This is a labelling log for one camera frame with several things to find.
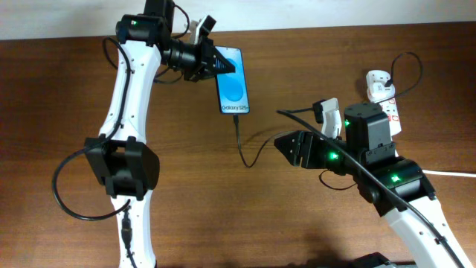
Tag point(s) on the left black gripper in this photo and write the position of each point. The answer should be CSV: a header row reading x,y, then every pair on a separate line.
x,y
207,67

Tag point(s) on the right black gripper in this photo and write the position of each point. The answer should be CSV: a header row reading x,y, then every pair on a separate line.
x,y
300,141

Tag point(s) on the blue Samsung Galaxy smartphone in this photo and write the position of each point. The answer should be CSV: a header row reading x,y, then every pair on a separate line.
x,y
231,87

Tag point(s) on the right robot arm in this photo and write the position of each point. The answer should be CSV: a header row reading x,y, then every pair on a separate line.
x,y
397,187

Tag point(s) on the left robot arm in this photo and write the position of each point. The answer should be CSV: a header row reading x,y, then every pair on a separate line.
x,y
120,158

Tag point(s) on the white USB charger plug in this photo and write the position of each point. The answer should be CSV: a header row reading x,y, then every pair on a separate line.
x,y
376,88

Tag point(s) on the white power strip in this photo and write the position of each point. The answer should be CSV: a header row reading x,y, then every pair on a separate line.
x,y
390,108

